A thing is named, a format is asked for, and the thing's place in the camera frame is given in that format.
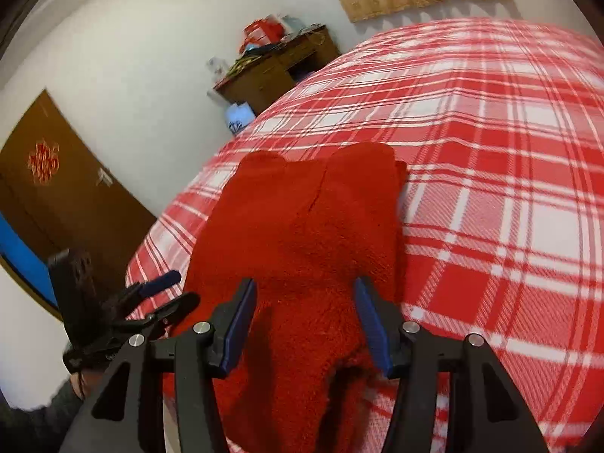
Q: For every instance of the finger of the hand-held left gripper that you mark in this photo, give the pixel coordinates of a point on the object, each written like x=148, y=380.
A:
x=177, y=306
x=163, y=282

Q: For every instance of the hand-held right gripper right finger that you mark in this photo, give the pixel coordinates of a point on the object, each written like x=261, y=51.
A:
x=373, y=325

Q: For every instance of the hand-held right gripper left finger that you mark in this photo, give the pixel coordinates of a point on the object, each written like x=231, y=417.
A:
x=238, y=325

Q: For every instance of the red knitted sweater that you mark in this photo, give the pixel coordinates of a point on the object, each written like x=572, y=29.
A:
x=302, y=245

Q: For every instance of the person's left forearm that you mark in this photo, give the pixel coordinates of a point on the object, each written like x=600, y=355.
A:
x=37, y=424

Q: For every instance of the blue board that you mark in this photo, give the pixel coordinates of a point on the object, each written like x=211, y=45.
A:
x=19, y=255

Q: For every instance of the brown wooden door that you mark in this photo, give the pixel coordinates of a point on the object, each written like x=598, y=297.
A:
x=61, y=207

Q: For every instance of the red door ornament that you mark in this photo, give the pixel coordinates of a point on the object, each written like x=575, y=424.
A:
x=43, y=160

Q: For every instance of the white blue paper bag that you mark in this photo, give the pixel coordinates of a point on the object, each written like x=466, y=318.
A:
x=238, y=118

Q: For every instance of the red white plaid bed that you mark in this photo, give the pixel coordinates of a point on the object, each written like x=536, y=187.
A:
x=495, y=151

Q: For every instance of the white card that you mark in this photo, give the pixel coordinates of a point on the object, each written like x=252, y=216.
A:
x=216, y=68

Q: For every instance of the brown wooden desk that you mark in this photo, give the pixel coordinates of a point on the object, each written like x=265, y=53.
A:
x=264, y=80

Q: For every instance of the green yellow bundle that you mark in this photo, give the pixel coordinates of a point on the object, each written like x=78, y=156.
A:
x=243, y=65

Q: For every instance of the blue packet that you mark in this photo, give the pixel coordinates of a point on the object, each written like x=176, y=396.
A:
x=252, y=48

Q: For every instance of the red gift bag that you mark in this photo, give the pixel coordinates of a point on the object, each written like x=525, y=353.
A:
x=257, y=33

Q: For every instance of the pale blue bag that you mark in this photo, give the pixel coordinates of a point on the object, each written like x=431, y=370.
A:
x=292, y=26

